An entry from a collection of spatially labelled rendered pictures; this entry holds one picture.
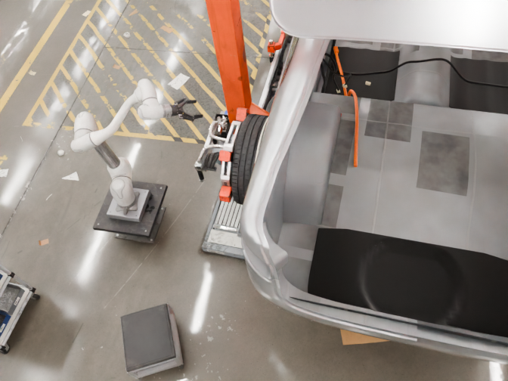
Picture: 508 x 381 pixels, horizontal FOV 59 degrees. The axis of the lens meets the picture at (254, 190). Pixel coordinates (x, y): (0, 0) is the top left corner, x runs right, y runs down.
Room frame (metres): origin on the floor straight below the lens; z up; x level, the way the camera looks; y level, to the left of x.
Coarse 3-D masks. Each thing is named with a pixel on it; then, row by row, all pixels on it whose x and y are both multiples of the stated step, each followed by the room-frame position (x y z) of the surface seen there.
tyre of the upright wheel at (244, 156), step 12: (252, 120) 2.06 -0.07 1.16; (264, 120) 2.06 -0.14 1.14; (240, 132) 1.95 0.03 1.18; (252, 132) 1.94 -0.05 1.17; (240, 144) 1.87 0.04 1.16; (252, 144) 1.85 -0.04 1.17; (240, 156) 1.80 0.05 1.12; (252, 156) 1.78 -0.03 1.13; (240, 168) 1.74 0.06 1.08; (252, 168) 1.72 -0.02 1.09; (240, 180) 1.69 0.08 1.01; (240, 192) 1.66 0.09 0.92
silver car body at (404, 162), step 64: (320, 0) 0.85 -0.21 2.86; (384, 0) 0.80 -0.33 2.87; (448, 0) 0.75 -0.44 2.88; (320, 64) 1.73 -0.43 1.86; (384, 64) 2.76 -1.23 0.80; (448, 64) 2.62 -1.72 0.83; (320, 128) 1.74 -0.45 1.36; (384, 128) 1.91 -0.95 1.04; (448, 128) 1.83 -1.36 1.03; (256, 192) 1.15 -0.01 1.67; (320, 192) 1.41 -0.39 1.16; (384, 192) 1.44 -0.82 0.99; (448, 192) 1.35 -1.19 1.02; (256, 256) 0.94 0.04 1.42; (320, 256) 1.11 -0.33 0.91; (384, 256) 1.06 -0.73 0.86; (448, 256) 0.98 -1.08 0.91; (320, 320) 0.66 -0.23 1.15; (384, 320) 0.60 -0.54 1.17; (448, 320) 0.62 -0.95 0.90
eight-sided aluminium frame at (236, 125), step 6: (234, 126) 2.08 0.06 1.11; (240, 126) 2.07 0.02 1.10; (228, 132) 2.02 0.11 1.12; (234, 132) 2.01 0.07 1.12; (228, 138) 1.97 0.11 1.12; (234, 138) 1.96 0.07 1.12; (228, 144) 1.92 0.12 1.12; (234, 144) 1.93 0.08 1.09; (228, 150) 1.88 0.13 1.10; (222, 162) 1.84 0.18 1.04; (228, 162) 1.83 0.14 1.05; (222, 168) 1.81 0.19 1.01; (228, 168) 1.80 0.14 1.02; (222, 174) 1.78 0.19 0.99; (228, 174) 1.77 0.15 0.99; (222, 180) 1.76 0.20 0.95; (228, 180) 1.74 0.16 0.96
